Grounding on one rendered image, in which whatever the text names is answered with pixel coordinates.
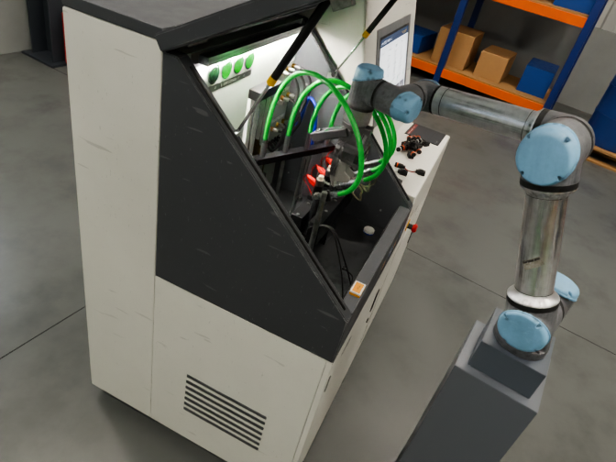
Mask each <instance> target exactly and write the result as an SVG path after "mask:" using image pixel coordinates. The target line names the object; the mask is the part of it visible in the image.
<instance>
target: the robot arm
mask: <svg viewBox="0 0 616 462"><path fill-rule="evenodd" d="M383 78H384V70H383V69H382V68H381V67H380V66H378V65H375V64H371V63H360V64H359V65H358V66H357V67H356V71H355V74H354V77H353V79H352V83H351V87H350V91H349V95H348V98H347V104H348V106H349V108H350V110H351V111H352V114H353V116H354V118H355V119H356V122H357V126H358V129H359V132H360V136H361V139H362V143H363V149H364V160H366V159H367V155H368V153H369V148H370V144H369V139H370V136H371V133H372V132H373V131H374V126H369V123H370V120H371V117H372V114H373V111H374V109H376V110H378V111H380V112H381V113H383V114H385V115H387V116H390V117H392V118H393V119H394V120H396V121H401V122H403V123H404V124H410V123H411V122H412V121H413V120H414V119H416V117H417V116H418V115H419V113H420V111H424V112H426V113H430V114H433V115H436V116H441V117H444V118H447V119H451V120H454V121H457V122H460V123H463V124H466V125H470V126H473V127H478V128H481V129H484V130H487V131H490V132H493V133H496V134H500V135H503V136H505V137H509V138H514V139H518V140H520V141H521V143H520V144H519V146H518V148H517V151H516V156H515V161H516V166H517V169H518V171H519V173H520V174H521V175H520V186H521V187H522V188H523V189H524V190H525V200H524V208H523V216H522V230H521V238H520V245H519V253H518V260H517V269H516V276H515V283H514V284H513V285H512V286H510V287H509V288H508V290H507V295H506V303H505V309H504V312H503V313H501V314H500V317H499V319H498V320H497V322H496V324H495V325H494V328H493V331H494V335H495V337H496V338H497V340H498V342H499V343H500V344H501V345H502V346H503V347H504V348H505V349H506V350H507V351H509V352H510V353H512V354H513V355H514V356H516V357H518V358H522V359H526V360H531V361H536V360H540V359H542V358H544V357H545V355H546V354H547V353H548V351H549V349H550V346H551V341H552V336H553V333H554V332H555V330H556V329H557V328H558V326H559V325H560V323H561V322H562V320H563V319H564V317H565V316H566V314H567V312H568V311H569V309H570V308H571V306H572V305H573V304H574V302H576V301H577V298H578V296H579V288H578V286H577V285H576V284H575V283H574V282H573V281H572V280H571V279H570V278H568V277H567V276H565V275H563V274H561V273H559V272H557V266H558V261H559V255H560V248H561V243H562V237H563V231H564V225H565V219H566V213H567V202H568V196H569V195H570V194H571V193H573V192H575V191H576V190H577V189H578V185H579V179H580V173H581V168H582V163H583V161H585V160H586V159H587V158H588V157H589V155H590V154H591V152H592V150H593V149H594V145H595V134H594V131H593V129H592V127H591V125H590V124H589V123H588V122H587V121H586V120H584V119H583V118H581V117H579V116H576V115H571V114H567V113H562V112H558V111H554V110H550V109H546V108H543V109H541V110H539V111H535V110H532V109H529V108H525V107H521V106H518V105H514V104H508V103H504V102H501V101H497V100H493V99H490V98H487V97H483V96H479V95H475V94H472V93H466V92H462V91H459V90H455V89H452V88H448V87H444V86H441V85H440V84H439V83H438V82H436V81H434V80H420V81H419V82H413V83H409V84H405V85H402V86H397V85H395V84H393V83H391V82H387V81H386V80H383ZM311 137H312V141H323V140H327V139H334V138H338V140H337V144H336V145H335V150H334V153H333V159H332V162H331V167H330V181H331V184H332V186H333V187H335V186H336V182H349V181H350V178H353V177H354V172H353V171H352V170H351V169H350V168H349V166H350V167H353V168H355V169H358V145H357V141H356V138H355V134H354V131H353V128H352V126H351V124H350V121H349V119H348V117H347V113H346V111H345V112H344V115H343V122H342V126H332V127H326V128H317V129H316V130H315V131H314V132H313V133H312V134H311Z"/></svg>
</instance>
